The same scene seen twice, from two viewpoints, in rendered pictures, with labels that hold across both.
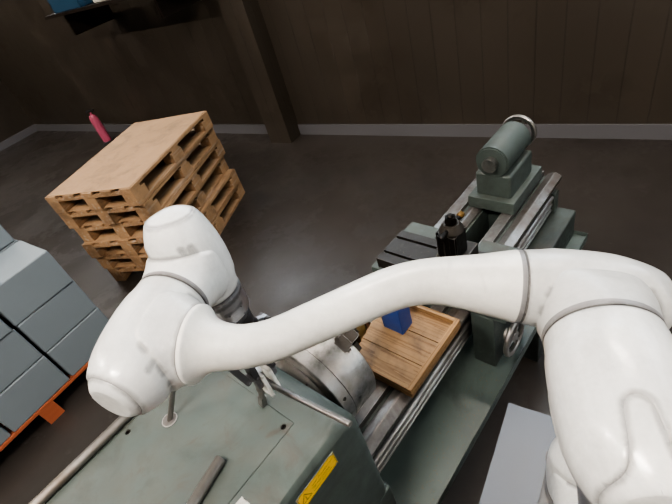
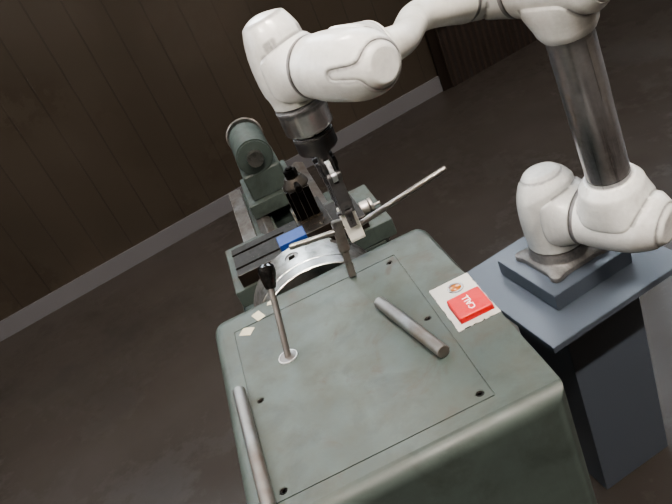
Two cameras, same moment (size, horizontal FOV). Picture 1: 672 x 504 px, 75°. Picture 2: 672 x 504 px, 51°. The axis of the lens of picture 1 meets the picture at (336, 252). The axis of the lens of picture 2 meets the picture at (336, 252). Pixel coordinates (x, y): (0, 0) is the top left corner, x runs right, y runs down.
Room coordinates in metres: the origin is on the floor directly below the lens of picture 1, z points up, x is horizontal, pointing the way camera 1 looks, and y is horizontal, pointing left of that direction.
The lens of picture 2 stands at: (-0.10, 1.20, 2.00)
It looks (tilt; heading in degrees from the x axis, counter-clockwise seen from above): 30 degrees down; 306
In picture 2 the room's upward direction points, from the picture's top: 25 degrees counter-clockwise
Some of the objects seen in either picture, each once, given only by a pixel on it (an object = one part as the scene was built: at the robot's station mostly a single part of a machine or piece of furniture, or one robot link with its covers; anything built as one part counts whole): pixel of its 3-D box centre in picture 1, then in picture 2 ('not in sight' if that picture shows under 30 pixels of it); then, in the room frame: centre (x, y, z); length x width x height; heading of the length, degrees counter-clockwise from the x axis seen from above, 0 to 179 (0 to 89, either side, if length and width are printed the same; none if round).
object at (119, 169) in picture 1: (159, 195); not in sight; (3.57, 1.29, 0.44); 1.25 x 0.86 x 0.89; 156
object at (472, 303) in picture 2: not in sight; (470, 306); (0.32, 0.35, 1.26); 0.06 x 0.06 x 0.02; 39
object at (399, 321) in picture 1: (392, 302); (306, 267); (0.99, -0.12, 1.00); 0.08 x 0.06 x 0.23; 39
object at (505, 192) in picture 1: (504, 162); (257, 162); (1.53, -0.79, 1.01); 0.30 x 0.20 x 0.29; 129
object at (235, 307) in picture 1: (219, 302); (304, 115); (0.57, 0.21, 1.58); 0.09 x 0.09 x 0.06
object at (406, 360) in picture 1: (389, 335); not in sight; (0.96, -0.08, 0.89); 0.36 x 0.30 x 0.04; 39
